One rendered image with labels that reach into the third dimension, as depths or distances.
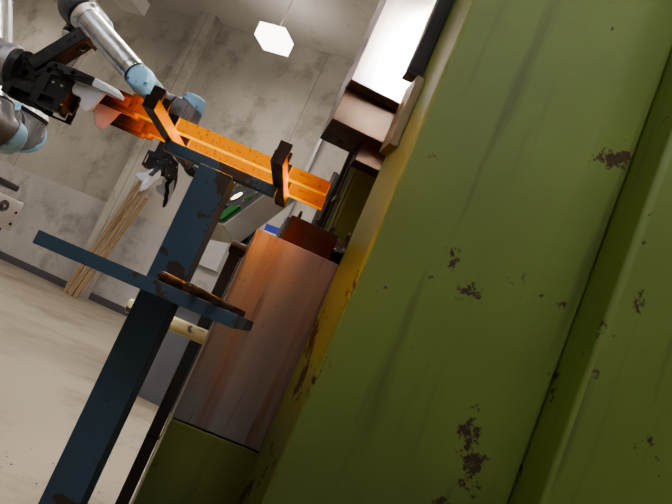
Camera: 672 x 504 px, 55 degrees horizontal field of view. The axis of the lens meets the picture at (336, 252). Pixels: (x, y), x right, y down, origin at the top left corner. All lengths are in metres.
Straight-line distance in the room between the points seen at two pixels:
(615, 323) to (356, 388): 0.49
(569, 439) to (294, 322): 0.61
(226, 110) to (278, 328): 10.03
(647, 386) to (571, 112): 0.55
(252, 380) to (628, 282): 0.79
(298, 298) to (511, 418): 0.51
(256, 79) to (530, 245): 10.30
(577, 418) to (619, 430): 0.09
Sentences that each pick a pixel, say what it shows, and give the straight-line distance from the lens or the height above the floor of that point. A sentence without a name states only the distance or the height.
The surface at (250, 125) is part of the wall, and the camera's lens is 11.07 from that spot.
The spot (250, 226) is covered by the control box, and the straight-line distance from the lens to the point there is 2.07.
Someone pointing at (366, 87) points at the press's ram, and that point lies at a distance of 1.66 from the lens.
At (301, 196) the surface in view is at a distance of 1.24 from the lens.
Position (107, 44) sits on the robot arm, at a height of 1.30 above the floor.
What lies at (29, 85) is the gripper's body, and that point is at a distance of 1.26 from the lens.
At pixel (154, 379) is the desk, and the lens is 4.36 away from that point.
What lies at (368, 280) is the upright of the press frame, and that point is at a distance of 1.20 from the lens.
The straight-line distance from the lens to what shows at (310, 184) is 1.11.
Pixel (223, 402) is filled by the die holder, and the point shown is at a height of 0.54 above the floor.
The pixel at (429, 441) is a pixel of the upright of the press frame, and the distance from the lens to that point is 1.25.
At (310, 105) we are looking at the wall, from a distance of 10.90.
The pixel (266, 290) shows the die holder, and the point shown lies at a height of 0.80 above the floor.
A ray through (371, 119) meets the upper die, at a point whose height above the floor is 1.31.
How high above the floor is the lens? 0.72
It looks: 9 degrees up
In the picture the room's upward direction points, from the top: 23 degrees clockwise
